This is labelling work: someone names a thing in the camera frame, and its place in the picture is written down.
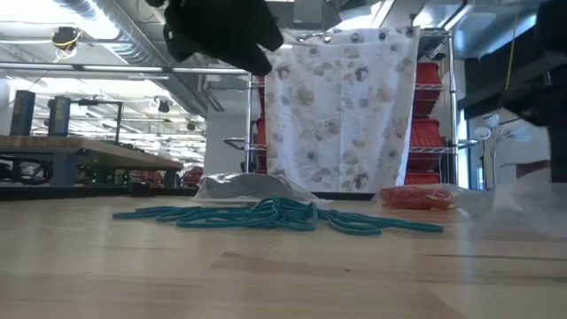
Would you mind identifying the floor lamp white shades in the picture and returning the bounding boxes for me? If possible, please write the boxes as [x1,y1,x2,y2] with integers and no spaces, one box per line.
[473,113,532,186]

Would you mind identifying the metal wire rack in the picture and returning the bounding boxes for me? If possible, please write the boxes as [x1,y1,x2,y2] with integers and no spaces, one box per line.
[223,26,479,196]

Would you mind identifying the long ceiling light bar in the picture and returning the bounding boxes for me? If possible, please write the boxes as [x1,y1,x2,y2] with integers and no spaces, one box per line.
[0,61,250,75]

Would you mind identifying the red thin rubber bands tangle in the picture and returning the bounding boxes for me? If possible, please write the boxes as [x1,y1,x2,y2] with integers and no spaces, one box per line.
[379,184,455,212]

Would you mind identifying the yellow cable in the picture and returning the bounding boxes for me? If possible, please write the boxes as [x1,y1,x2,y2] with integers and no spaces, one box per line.
[504,11,520,92]

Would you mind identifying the white floral cloth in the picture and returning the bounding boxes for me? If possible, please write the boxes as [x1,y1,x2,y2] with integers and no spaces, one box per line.
[264,27,421,195]

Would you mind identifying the black yellow ceiling cord reel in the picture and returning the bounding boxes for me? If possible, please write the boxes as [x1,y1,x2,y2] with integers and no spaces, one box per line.
[50,25,82,62]

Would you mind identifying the dark blue cylinder canister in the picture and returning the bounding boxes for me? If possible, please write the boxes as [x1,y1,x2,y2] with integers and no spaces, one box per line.
[9,89,36,136]
[47,95,72,137]

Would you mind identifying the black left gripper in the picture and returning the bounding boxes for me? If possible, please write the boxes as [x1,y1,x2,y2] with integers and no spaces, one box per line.
[161,0,285,77]

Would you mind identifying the teal thin rubber bands tangle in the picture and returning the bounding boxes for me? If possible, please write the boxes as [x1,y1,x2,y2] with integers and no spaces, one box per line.
[112,194,445,237]

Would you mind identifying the wooden workbench grey steel frame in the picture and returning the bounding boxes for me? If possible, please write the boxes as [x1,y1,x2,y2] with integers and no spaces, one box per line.
[0,135,185,188]

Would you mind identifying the black round puck white label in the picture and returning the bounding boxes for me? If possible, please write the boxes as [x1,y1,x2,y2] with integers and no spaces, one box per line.
[128,182,152,198]

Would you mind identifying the silver ceiling air duct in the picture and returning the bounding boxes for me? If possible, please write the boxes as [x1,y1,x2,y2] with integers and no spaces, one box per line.
[52,0,227,119]

